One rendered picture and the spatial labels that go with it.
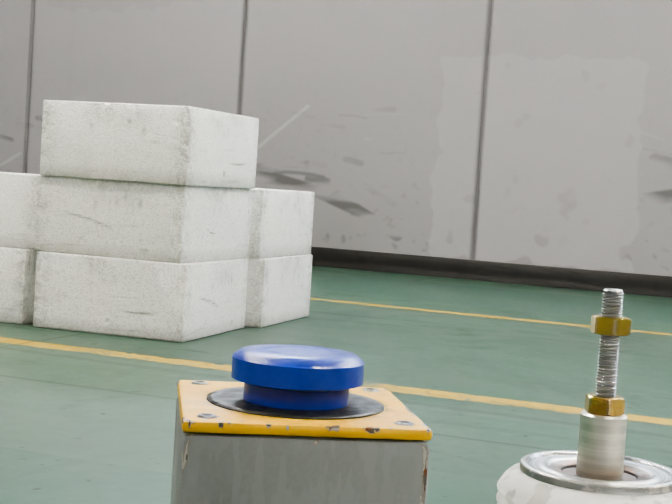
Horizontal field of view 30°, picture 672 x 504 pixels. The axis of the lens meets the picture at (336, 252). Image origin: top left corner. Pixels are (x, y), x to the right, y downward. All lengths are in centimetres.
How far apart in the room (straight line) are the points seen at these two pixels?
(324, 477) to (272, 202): 297
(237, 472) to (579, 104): 528
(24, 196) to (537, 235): 300
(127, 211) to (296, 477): 261
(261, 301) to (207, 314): 28
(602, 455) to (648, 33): 502
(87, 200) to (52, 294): 24
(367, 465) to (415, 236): 541
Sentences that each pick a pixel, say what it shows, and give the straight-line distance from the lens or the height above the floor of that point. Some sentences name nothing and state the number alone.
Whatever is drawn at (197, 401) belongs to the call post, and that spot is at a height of 31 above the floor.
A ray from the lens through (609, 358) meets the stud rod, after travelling 61.
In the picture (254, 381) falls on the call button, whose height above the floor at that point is 32.
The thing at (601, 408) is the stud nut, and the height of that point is 28.
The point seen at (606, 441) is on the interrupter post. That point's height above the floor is 27.
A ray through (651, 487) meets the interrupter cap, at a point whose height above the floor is 25.
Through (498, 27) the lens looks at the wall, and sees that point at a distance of 571.
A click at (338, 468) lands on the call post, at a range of 35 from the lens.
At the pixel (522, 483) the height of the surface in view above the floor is 25.
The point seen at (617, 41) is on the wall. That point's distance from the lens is 560.
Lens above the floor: 38
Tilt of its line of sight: 3 degrees down
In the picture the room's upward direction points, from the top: 4 degrees clockwise
